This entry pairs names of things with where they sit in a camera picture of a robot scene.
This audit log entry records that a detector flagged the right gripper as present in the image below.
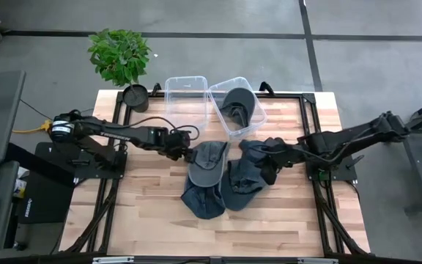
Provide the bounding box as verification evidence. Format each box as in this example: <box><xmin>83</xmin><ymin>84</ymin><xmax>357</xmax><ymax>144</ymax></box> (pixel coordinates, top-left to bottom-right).
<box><xmin>261</xmin><ymin>139</ymin><xmax>303</xmax><ymax>186</ymax></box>

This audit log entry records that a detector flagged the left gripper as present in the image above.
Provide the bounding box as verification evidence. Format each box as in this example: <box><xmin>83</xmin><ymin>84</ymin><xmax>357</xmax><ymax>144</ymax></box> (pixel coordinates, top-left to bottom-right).
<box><xmin>165</xmin><ymin>130</ymin><xmax>197</xmax><ymax>164</ymax></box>

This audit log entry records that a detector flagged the grey baseball cap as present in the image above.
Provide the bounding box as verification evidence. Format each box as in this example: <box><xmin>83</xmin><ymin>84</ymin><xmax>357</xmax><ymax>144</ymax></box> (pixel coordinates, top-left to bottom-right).
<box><xmin>188</xmin><ymin>140</ymin><xmax>231</xmax><ymax>188</ymax></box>

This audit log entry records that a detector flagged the navy blue cap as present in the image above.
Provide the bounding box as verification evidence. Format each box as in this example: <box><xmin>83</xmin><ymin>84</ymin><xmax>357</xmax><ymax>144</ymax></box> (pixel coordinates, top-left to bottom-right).
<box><xmin>238</xmin><ymin>138</ymin><xmax>281</xmax><ymax>172</ymax></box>

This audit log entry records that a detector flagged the dark blue denim cap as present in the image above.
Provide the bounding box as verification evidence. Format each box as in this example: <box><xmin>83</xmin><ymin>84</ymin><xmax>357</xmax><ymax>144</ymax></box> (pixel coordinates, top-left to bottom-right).
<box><xmin>179</xmin><ymin>175</ymin><xmax>227</xmax><ymax>220</ymax></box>

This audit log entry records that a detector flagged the clear plastic bin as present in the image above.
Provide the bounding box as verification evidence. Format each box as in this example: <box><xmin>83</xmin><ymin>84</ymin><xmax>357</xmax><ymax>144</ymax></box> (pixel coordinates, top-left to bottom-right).
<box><xmin>207</xmin><ymin>76</ymin><xmax>269</xmax><ymax>141</ymax></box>
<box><xmin>163</xmin><ymin>75</ymin><xmax>209</xmax><ymax>130</ymax></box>

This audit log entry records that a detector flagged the black cap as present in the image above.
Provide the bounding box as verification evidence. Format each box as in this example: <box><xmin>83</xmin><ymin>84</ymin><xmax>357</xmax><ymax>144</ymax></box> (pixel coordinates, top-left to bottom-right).
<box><xmin>220</xmin><ymin>87</ymin><xmax>258</xmax><ymax>128</ymax></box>

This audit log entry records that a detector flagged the potted green plant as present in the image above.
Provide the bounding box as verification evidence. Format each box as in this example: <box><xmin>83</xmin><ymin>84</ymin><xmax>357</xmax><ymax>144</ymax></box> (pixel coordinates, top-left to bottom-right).
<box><xmin>87</xmin><ymin>28</ymin><xmax>152</xmax><ymax>114</ymax></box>

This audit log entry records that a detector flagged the black box with white print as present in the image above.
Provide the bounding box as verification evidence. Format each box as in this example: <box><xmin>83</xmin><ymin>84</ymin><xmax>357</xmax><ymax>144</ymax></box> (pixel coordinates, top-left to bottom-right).
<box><xmin>17</xmin><ymin>172</ymin><xmax>76</xmax><ymax>225</ymax></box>

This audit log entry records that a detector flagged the white yellow package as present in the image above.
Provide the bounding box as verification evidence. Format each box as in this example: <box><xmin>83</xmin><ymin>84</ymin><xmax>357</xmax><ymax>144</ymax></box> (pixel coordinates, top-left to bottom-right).
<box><xmin>12</xmin><ymin>166</ymin><xmax>29</xmax><ymax>199</ymax></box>

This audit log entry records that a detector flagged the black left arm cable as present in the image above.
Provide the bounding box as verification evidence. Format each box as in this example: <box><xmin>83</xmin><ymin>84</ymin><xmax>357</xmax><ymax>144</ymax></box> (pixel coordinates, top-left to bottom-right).
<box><xmin>129</xmin><ymin>116</ymin><xmax>201</xmax><ymax>142</ymax></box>

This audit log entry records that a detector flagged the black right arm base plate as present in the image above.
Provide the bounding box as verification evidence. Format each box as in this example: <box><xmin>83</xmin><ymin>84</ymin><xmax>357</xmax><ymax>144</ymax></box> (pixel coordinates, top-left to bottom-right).
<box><xmin>304</xmin><ymin>152</ymin><xmax>359</xmax><ymax>183</ymax></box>

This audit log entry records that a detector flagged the black metal table frame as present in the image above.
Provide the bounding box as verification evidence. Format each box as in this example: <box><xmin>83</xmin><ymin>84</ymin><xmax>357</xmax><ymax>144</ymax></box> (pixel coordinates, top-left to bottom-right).
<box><xmin>63</xmin><ymin>89</ymin><xmax>370</xmax><ymax>257</ymax></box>

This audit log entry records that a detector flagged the silver metal bracket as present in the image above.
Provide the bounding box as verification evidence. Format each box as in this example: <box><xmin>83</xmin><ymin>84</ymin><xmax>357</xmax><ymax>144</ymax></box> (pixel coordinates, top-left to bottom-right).
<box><xmin>92</xmin><ymin>256</ymin><xmax>135</xmax><ymax>264</ymax></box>
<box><xmin>297</xmin><ymin>257</ymin><xmax>340</xmax><ymax>264</ymax></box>

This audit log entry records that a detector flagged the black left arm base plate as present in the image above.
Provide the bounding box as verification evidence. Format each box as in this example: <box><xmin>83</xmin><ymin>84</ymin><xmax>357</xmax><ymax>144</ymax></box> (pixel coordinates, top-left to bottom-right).
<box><xmin>34</xmin><ymin>141</ymin><xmax>128</xmax><ymax>180</ymax></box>

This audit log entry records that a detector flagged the yellow cable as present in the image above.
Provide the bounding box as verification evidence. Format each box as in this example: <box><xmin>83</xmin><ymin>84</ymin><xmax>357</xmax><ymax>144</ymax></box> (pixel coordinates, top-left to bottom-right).
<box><xmin>12</xmin><ymin>120</ymin><xmax>53</xmax><ymax>135</ymax></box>

